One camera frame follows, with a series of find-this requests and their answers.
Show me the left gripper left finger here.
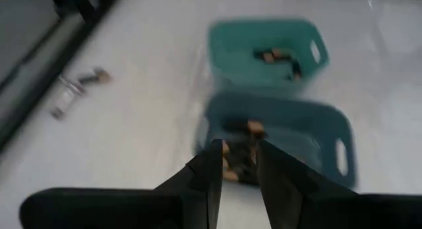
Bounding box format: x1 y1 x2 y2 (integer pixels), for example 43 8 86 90
19 139 224 229

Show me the blue plastic bin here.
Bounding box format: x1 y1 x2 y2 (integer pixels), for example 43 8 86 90
193 91 359 190

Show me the black copper-top battery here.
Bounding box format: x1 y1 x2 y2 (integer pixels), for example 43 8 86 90
224 119 266 140
78 67 112 86
253 47 284 64
282 57 303 82
222 166 260 187
221 139 258 167

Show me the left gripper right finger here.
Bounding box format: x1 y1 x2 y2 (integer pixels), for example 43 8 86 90
256 139 422 229

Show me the thin silver red battery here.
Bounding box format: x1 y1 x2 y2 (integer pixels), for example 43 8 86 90
58 75 87 96
50 90 77 120

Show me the green plastic bin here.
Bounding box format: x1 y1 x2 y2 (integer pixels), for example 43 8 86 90
206 18 331 95

